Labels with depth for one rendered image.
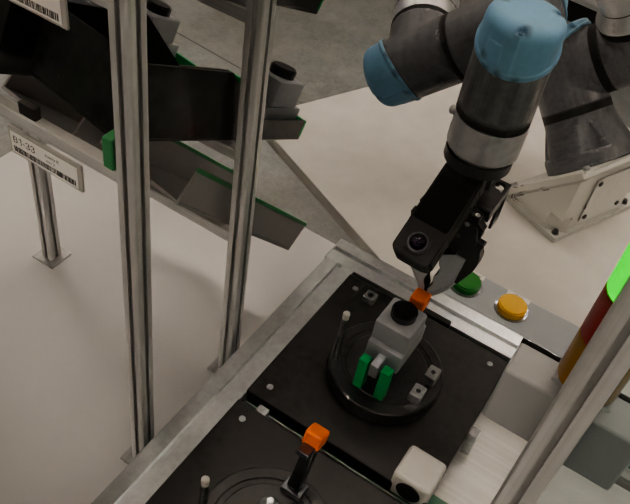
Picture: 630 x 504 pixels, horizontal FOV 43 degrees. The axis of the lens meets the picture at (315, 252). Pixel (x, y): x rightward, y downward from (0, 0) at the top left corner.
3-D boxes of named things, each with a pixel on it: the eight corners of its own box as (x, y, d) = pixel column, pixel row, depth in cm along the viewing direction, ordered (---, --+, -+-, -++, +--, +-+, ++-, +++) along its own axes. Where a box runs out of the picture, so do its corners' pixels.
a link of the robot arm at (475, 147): (514, 148, 75) (437, 112, 77) (499, 185, 78) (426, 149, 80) (542, 113, 79) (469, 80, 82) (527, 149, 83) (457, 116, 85)
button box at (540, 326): (443, 287, 119) (454, 258, 115) (574, 358, 113) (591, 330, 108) (422, 315, 114) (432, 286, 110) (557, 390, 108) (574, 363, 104)
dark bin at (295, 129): (222, 87, 98) (244, 30, 95) (298, 140, 92) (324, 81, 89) (27, 73, 75) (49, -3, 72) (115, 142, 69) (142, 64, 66)
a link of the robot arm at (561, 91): (552, 114, 144) (530, 41, 143) (627, 89, 136) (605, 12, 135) (531, 121, 134) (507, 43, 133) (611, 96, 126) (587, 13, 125)
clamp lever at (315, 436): (291, 475, 83) (314, 420, 80) (307, 486, 83) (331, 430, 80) (274, 493, 80) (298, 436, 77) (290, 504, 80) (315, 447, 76)
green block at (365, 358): (356, 377, 94) (364, 351, 91) (365, 382, 94) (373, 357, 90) (351, 384, 93) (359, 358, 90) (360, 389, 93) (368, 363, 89)
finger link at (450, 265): (465, 282, 97) (487, 229, 91) (445, 312, 94) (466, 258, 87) (443, 270, 98) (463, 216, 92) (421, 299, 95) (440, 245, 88)
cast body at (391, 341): (389, 322, 96) (401, 283, 91) (421, 340, 95) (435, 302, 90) (354, 367, 91) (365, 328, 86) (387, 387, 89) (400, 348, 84)
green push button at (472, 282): (457, 274, 114) (460, 264, 112) (482, 287, 113) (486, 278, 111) (445, 290, 111) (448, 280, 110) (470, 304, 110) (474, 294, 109)
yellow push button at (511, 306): (501, 297, 112) (505, 288, 110) (527, 311, 111) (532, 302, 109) (490, 314, 109) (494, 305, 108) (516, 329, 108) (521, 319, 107)
